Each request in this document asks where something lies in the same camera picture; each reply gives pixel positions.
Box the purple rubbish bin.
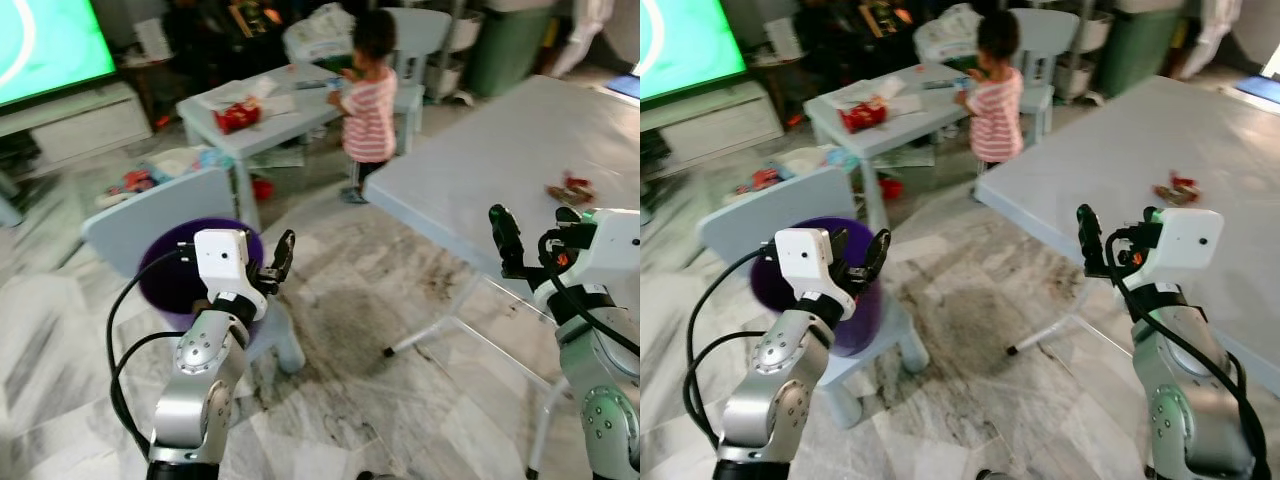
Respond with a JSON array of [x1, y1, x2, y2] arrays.
[[137, 216, 267, 337], [750, 215, 887, 359]]

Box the green rubbish bin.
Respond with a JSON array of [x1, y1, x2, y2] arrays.
[[464, 0, 557, 99], [1094, 0, 1187, 99]]

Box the small red brown wrapper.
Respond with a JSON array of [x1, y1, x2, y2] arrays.
[[544, 171, 598, 207], [1151, 171, 1202, 208]]

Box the large light blue table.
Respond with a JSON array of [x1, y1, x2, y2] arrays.
[[974, 74, 1280, 397], [361, 74, 641, 480]]

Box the red toy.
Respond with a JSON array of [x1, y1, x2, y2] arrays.
[[105, 170, 158, 198], [736, 168, 785, 195]]

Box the light blue kid chair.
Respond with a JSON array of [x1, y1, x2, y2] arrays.
[[81, 166, 307, 377], [696, 164, 930, 430]]

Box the red snack bag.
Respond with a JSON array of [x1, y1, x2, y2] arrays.
[[839, 96, 892, 134], [213, 99, 264, 135]]

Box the small light blue table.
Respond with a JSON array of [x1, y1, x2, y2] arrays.
[[176, 61, 347, 232], [804, 61, 977, 232]]

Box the child in striped shirt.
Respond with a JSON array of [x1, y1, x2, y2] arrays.
[[953, 9, 1026, 202], [326, 9, 400, 205]]

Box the white papers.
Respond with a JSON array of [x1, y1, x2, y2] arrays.
[[828, 78, 923, 114], [198, 79, 297, 117]]

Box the white television cabinet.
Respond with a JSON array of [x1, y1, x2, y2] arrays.
[[640, 79, 787, 162], [0, 81, 154, 167]]

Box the white hanging garment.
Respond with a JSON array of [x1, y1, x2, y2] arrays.
[[549, 0, 614, 80], [1179, 0, 1242, 82]]

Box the grey trolley with white baskets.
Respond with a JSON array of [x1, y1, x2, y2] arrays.
[[1059, 0, 1117, 97], [428, 0, 487, 97]]

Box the white kid chair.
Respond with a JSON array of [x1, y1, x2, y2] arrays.
[[1008, 7, 1067, 147], [384, 7, 452, 157]]

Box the television with green screen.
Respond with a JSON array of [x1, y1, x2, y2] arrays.
[[0, 0, 119, 110], [640, 0, 750, 102]]

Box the white board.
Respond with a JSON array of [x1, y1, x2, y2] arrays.
[[764, 17, 802, 62], [134, 17, 172, 62]]

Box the white bag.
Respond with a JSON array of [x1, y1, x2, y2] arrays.
[[284, 2, 357, 64], [914, 2, 987, 62]]

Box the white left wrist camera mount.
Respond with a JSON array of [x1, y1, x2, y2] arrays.
[[774, 227, 837, 302], [193, 228, 253, 300]]

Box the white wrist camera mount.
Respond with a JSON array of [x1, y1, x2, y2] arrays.
[[193, 228, 253, 300], [1150, 207, 1227, 292], [577, 208, 641, 294], [774, 227, 837, 302]]

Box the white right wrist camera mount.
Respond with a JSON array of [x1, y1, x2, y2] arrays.
[[577, 208, 641, 294], [1150, 207, 1227, 292]]

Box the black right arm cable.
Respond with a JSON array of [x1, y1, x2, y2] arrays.
[[538, 228, 641, 358], [1105, 226, 1273, 479]]

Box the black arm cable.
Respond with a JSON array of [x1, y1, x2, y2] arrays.
[[538, 228, 641, 358], [683, 247, 781, 451], [1105, 226, 1273, 479], [106, 245, 201, 462]]

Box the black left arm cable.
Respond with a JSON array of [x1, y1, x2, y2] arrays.
[[106, 245, 201, 462], [683, 247, 781, 451]]

